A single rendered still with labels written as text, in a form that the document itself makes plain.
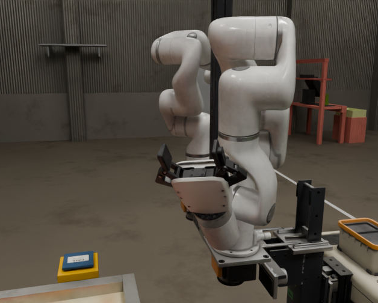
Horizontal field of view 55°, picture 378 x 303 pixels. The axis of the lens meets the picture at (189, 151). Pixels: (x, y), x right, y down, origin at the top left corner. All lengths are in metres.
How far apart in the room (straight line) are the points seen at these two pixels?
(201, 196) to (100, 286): 0.59
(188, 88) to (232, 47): 0.46
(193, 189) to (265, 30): 0.33
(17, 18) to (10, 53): 0.75
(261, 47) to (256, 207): 0.32
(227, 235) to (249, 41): 0.39
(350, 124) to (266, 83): 8.33
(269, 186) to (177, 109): 0.59
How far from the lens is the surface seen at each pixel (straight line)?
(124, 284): 1.15
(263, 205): 0.76
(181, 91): 1.20
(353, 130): 9.04
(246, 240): 0.98
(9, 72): 9.20
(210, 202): 0.67
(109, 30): 8.99
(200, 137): 1.31
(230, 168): 0.62
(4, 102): 9.26
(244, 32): 0.75
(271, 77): 0.70
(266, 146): 0.89
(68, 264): 1.33
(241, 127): 0.71
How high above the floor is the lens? 1.60
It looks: 12 degrees down
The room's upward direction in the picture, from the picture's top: straight up
